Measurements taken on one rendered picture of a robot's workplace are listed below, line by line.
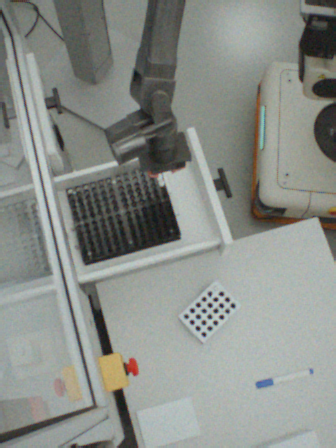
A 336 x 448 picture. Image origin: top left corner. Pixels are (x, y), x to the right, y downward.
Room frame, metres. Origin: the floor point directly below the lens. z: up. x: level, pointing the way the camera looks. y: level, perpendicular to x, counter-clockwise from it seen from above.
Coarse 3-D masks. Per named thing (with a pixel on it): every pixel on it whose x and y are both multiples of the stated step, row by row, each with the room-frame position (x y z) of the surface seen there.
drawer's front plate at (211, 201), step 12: (192, 132) 0.54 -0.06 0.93; (192, 144) 0.51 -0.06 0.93; (192, 156) 0.50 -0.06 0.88; (204, 168) 0.46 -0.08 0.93; (204, 180) 0.43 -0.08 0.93; (204, 192) 0.41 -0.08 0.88; (216, 192) 0.40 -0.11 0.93; (204, 204) 0.40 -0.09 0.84; (216, 204) 0.37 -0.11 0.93; (216, 216) 0.34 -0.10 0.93; (216, 228) 0.33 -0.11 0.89; (228, 240) 0.29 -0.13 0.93; (228, 252) 0.28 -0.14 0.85
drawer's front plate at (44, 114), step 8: (32, 56) 0.76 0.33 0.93; (32, 64) 0.74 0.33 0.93; (32, 72) 0.71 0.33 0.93; (40, 72) 0.77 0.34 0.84; (32, 80) 0.69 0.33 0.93; (40, 80) 0.71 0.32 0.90; (40, 88) 0.67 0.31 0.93; (40, 96) 0.64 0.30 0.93; (40, 104) 0.62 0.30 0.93; (40, 112) 0.60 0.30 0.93; (48, 112) 0.63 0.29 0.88; (40, 120) 0.58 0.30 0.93; (48, 120) 0.58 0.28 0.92; (48, 128) 0.56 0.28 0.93; (48, 136) 0.54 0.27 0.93; (56, 136) 0.59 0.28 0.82; (48, 144) 0.52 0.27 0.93; (48, 152) 0.50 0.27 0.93; (56, 152) 0.51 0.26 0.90; (56, 160) 0.49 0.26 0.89; (56, 168) 0.49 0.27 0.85
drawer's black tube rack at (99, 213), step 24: (72, 192) 0.41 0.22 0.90; (96, 192) 0.42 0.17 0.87; (120, 192) 0.41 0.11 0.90; (144, 192) 0.41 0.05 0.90; (72, 216) 0.35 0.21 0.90; (96, 216) 0.35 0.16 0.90; (120, 216) 0.36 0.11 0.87; (144, 216) 0.36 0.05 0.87; (96, 240) 0.30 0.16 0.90; (120, 240) 0.30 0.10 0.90; (144, 240) 0.31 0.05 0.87; (168, 240) 0.31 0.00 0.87
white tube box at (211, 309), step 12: (204, 300) 0.19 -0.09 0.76; (216, 300) 0.19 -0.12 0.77; (228, 300) 0.19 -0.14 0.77; (192, 312) 0.16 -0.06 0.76; (204, 312) 0.16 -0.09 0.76; (216, 312) 0.16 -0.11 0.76; (228, 312) 0.16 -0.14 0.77; (192, 324) 0.13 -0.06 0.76; (204, 324) 0.13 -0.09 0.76; (216, 324) 0.13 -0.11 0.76; (204, 336) 0.10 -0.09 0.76
